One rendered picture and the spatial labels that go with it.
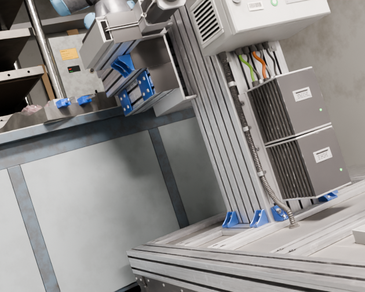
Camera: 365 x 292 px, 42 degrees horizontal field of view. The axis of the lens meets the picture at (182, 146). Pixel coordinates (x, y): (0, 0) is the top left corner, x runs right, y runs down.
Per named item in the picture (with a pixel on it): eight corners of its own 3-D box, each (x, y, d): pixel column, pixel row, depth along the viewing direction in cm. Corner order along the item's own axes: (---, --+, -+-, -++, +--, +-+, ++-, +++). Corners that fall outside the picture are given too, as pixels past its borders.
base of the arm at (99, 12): (141, 13, 170) (132, -14, 170) (102, 19, 164) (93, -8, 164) (129, 29, 184) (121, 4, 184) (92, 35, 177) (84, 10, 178)
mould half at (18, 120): (99, 111, 203) (91, 87, 203) (48, 120, 183) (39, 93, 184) (39, 142, 236) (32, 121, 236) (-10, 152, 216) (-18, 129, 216)
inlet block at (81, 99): (101, 99, 194) (97, 87, 194) (92, 101, 190) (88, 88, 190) (83, 109, 203) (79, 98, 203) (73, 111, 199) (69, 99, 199)
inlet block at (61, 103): (80, 103, 186) (76, 90, 186) (70, 104, 182) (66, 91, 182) (62, 113, 194) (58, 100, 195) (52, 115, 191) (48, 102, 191)
